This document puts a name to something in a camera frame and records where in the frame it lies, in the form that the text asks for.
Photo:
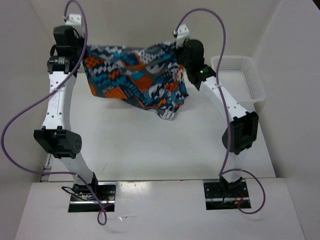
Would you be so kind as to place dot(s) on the white perforated plastic basket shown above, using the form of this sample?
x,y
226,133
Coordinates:
x,y
240,76

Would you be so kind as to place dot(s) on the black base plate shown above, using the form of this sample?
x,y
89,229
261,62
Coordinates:
x,y
83,201
220,195

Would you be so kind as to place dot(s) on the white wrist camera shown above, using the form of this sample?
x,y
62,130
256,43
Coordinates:
x,y
181,34
74,20

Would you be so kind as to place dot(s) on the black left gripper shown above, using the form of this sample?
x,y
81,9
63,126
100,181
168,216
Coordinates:
x,y
78,37

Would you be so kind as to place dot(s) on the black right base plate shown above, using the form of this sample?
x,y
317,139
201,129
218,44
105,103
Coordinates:
x,y
220,195

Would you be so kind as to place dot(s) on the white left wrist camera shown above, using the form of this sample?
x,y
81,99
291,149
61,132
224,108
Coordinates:
x,y
74,20

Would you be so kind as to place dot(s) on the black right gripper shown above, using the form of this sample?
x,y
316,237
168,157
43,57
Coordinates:
x,y
177,51

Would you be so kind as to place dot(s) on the colourful patterned shorts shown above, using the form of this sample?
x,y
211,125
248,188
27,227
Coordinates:
x,y
147,78

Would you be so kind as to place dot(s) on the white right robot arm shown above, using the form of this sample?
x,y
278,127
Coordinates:
x,y
242,125

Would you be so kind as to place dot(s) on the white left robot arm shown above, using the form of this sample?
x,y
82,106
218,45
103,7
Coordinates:
x,y
55,135

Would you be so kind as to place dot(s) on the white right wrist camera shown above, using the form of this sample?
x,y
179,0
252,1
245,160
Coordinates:
x,y
181,34

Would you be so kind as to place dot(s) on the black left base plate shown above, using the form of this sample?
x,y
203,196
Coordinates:
x,y
83,201

